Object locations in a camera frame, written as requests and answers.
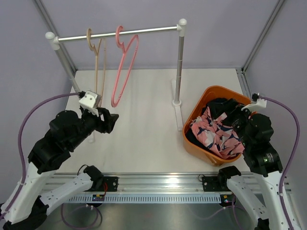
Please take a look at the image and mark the pink shark print shorts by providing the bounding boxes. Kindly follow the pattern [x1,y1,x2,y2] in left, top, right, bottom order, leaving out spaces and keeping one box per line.
[189,106,245,160]

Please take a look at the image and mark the white clothes rack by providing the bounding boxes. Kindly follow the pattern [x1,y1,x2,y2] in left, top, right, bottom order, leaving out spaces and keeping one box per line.
[45,19,187,131]

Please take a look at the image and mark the aluminium rail with cable duct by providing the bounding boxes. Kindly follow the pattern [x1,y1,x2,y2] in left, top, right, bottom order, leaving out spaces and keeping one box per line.
[67,172,231,204]

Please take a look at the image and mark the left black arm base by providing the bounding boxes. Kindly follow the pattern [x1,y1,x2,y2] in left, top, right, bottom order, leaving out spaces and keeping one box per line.
[91,176,118,192]

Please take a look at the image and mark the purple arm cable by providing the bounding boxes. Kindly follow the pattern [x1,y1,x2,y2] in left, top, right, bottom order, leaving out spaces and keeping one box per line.
[260,95,301,230]
[0,92,81,219]

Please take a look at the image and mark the pink plastic hanger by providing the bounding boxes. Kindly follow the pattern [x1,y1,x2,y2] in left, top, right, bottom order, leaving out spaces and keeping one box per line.
[110,25,140,108]

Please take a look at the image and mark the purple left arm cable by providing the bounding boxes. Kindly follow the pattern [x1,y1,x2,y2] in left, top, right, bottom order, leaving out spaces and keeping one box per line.
[0,92,81,219]

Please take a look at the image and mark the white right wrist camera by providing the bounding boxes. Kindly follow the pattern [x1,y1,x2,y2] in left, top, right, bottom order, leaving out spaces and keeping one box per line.
[241,93,267,113]

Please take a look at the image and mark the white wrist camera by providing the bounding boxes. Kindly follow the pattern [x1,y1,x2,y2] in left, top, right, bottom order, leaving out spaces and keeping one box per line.
[241,93,267,113]
[79,90,101,116]

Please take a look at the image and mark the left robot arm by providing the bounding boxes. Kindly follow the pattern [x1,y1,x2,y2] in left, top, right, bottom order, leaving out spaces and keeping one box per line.
[0,108,119,230]

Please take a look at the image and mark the orange plastic basket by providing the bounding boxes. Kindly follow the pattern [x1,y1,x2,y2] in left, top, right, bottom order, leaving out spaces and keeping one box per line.
[182,85,250,167]

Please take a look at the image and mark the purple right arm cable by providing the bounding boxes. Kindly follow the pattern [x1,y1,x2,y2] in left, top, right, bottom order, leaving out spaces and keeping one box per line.
[260,95,301,230]

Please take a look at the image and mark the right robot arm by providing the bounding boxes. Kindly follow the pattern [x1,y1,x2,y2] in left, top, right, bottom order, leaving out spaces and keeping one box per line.
[207,94,301,230]

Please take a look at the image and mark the navy blue shorts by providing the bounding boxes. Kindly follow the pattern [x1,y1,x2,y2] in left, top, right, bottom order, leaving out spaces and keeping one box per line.
[186,98,233,152]

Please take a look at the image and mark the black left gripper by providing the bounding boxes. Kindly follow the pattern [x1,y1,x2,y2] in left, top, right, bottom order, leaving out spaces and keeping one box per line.
[68,107,119,150]

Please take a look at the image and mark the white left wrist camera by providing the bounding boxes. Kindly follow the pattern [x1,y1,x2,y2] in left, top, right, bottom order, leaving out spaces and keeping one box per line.
[79,90,101,116]

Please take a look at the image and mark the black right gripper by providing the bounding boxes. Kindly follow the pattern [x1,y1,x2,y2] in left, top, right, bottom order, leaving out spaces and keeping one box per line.
[208,98,256,148]

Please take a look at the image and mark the beige wooden hanger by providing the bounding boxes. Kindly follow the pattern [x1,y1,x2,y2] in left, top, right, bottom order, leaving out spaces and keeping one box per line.
[86,28,106,106]

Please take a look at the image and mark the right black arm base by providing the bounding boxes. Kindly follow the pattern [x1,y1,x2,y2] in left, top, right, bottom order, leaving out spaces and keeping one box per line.
[198,174,230,192]

